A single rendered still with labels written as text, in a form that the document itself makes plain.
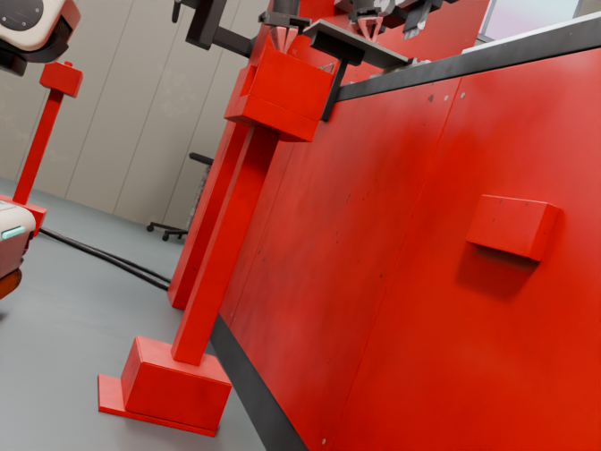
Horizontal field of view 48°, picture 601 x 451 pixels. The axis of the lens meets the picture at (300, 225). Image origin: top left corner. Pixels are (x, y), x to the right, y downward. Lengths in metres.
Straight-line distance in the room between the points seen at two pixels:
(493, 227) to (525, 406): 0.24
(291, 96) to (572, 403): 0.89
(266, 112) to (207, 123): 4.36
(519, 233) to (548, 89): 0.22
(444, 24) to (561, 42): 2.02
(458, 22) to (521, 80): 2.00
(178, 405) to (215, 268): 0.30
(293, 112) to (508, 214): 0.65
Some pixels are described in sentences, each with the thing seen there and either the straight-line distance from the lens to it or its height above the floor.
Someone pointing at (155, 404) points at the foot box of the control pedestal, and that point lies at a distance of 1.47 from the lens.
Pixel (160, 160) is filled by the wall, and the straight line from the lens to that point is 5.75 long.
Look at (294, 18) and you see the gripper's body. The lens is 1.47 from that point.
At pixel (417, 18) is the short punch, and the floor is 1.13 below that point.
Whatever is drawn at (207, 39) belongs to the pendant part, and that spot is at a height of 1.13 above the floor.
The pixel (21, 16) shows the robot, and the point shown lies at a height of 0.71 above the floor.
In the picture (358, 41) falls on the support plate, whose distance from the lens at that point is 1.86.
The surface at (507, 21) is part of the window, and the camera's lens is 6.56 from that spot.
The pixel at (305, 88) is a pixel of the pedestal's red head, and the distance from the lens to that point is 1.44.
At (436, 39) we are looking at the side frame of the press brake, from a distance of 2.99.
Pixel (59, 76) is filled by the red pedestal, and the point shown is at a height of 0.74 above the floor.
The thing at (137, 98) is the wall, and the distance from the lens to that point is 5.79.
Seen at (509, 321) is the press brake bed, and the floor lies 0.47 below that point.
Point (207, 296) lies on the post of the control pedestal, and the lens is 1.50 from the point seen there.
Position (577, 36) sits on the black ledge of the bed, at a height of 0.85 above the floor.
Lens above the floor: 0.51
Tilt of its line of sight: 1 degrees down
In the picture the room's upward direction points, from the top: 19 degrees clockwise
